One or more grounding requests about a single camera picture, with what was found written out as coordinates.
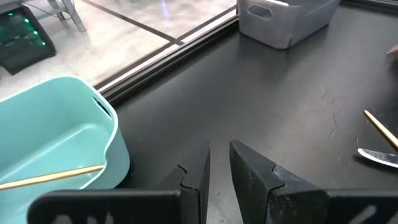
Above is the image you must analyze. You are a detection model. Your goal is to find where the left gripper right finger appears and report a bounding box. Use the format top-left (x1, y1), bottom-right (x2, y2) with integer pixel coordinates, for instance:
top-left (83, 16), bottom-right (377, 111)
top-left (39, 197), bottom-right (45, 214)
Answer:
top-left (229, 140), bottom-right (398, 224)

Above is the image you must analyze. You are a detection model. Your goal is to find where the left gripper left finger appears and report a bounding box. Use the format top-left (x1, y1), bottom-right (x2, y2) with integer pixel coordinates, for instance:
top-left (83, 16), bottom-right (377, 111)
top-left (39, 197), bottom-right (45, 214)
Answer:
top-left (27, 146), bottom-right (211, 224)

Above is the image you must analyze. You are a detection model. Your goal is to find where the gold spoon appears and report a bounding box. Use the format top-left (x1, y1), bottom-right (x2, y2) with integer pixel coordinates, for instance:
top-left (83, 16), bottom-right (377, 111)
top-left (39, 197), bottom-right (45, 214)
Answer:
top-left (0, 164), bottom-right (106, 191)

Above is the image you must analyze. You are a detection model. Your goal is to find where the gold fork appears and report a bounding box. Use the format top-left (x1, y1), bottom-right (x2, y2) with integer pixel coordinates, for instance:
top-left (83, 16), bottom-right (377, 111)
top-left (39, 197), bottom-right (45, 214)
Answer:
top-left (363, 109), bottom-right (398, 151)

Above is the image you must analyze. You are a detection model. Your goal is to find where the teal plastic bin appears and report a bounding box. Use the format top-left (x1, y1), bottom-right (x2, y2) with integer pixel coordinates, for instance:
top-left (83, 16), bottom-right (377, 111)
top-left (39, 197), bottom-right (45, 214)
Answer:
top-left (0, 75), bottom-right (131, 224)

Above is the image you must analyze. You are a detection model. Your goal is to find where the grey plastic bin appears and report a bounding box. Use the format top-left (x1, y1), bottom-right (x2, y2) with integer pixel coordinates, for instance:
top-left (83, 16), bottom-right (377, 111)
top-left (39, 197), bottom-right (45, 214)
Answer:
top-left (236, 0), bottom-right (342, 50)

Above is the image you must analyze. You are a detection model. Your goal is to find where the grey metal stand leg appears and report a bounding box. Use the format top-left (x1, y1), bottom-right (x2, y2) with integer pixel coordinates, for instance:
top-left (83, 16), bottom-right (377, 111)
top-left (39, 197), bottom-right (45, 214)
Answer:
top-left (29, 0), bottom-right (88, 33)

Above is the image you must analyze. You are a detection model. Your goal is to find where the black computer tower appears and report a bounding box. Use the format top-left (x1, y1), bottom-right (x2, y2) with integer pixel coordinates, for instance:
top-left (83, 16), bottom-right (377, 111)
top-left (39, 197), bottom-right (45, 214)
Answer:
top-left (0, 2), bottom-right (57, 76)

